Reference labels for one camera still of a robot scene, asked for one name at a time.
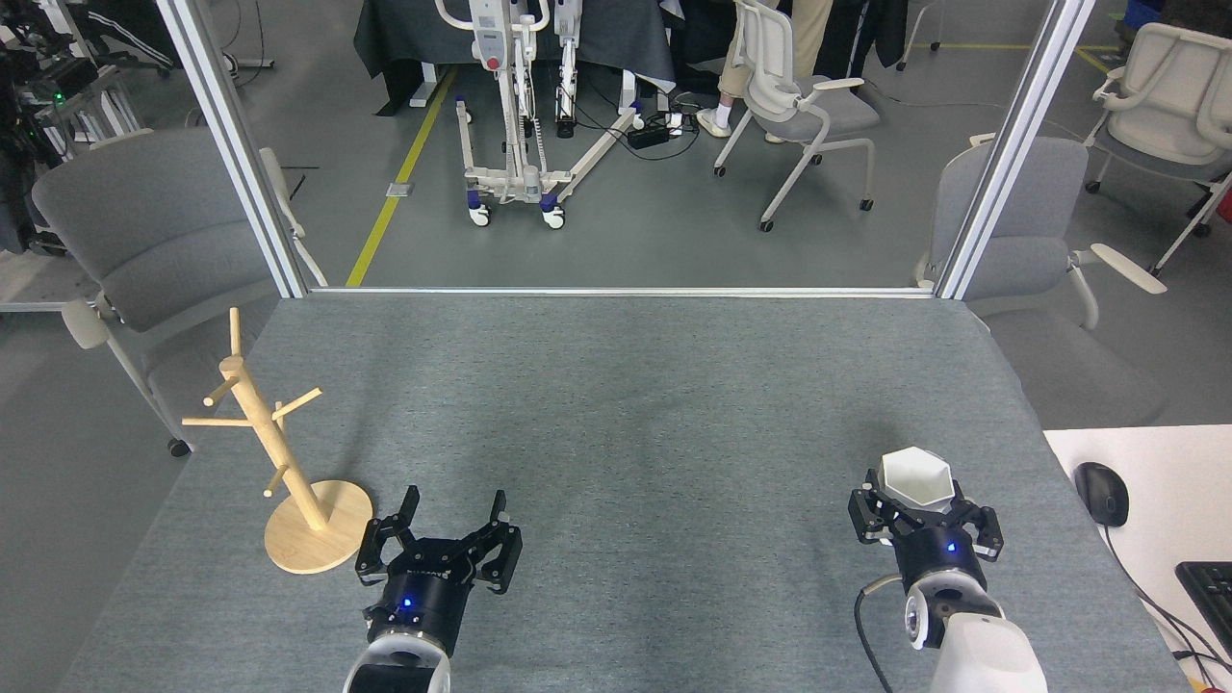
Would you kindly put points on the white desk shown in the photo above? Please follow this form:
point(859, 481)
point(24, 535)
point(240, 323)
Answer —
point(1174, 481)

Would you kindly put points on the silver table edge rail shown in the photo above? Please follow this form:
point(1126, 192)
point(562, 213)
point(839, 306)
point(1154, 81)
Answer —
point(626, 291)

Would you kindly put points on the wooden cup rack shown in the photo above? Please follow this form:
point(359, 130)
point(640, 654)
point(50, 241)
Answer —
point(313, 529)

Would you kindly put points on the black keyboard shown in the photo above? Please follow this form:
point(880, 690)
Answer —
point(1211, 597)

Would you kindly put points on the black computer mouse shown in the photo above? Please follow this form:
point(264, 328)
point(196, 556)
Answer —
point(1102, 493)

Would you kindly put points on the white hexagonal cup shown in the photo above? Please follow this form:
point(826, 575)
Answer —
point(914, 472)

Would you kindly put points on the silver frame post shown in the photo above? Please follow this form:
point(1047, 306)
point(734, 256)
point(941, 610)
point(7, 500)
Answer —
point(1011, 144)
point(236, 144)

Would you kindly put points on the black power strip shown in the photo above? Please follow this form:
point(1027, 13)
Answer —
point(650, 135)

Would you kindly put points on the metal floor socket plate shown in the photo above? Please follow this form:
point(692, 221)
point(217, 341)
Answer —
point(398, 190)

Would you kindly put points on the blue box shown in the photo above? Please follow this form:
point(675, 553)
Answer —
point(1143, 13)

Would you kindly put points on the grey padded chair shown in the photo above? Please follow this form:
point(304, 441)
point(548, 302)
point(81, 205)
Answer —
point(1020, 221)
point(144, 221)

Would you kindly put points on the white office chair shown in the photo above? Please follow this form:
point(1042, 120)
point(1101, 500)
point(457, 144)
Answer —
point(1169, 96)

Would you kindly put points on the white stand on wheels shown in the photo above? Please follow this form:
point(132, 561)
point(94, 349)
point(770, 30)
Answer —
point(496, 38)

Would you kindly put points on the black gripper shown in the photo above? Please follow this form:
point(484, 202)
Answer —
point(938, 553)
point(428, 602)

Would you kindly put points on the white power strip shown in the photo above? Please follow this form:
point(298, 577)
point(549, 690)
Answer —
point(679, 122)

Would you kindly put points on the table with dark cloth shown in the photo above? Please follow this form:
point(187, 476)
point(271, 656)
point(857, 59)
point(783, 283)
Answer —
point(404, 38)

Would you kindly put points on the white mesh chair grey seat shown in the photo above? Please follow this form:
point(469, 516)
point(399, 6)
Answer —
point(828, 111)

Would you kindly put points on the black equipment cart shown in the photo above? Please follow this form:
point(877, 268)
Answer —
point(48, 96)

